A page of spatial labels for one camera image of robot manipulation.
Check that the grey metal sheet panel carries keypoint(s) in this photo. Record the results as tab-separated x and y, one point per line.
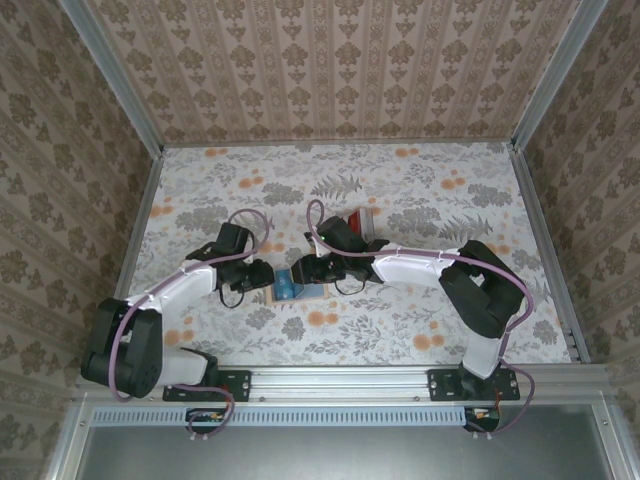
340	455

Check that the aluminium frame bar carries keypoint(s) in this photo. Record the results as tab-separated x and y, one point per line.
617	440
67	440

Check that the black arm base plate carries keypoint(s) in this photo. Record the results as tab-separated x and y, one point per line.
440	385
235	385

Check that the aluminium front frame rail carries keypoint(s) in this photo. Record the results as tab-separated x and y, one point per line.
340	382

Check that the black controller board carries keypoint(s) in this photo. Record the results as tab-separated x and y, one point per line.
482	415
205	417

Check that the aluminium side rail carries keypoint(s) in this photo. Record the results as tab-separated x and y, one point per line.
547	250
133	250

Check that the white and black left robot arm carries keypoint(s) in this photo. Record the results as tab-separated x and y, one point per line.
185	290

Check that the aluminium corner post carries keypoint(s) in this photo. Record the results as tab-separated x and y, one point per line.
552	75
119	75

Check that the red white blue box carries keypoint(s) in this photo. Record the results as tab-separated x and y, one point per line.
357	220
371	225

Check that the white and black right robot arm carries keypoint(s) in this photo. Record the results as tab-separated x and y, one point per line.
410	267

